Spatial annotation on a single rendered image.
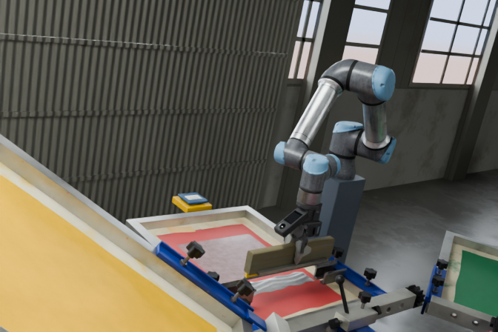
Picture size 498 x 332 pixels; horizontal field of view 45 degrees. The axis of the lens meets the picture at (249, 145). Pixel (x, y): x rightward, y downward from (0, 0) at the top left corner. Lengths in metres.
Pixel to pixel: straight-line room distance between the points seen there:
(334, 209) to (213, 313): 1.17
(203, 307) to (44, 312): 0.52
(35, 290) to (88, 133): 2.97
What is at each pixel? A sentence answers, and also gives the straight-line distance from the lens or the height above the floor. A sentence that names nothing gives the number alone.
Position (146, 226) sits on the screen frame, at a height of 0.97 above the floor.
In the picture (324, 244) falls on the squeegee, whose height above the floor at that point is 1.13.
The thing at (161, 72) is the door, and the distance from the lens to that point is 4.16.
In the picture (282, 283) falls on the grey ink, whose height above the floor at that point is 0.96.
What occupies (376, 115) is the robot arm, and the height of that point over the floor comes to 1.53.
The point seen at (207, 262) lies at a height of 0.95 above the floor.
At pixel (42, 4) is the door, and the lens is 3.69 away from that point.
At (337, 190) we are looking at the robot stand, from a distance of 2.52.
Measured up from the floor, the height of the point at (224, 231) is 0.95.
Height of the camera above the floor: 1.96
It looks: 16 degrees down
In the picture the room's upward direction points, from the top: 11 degrees clockwise
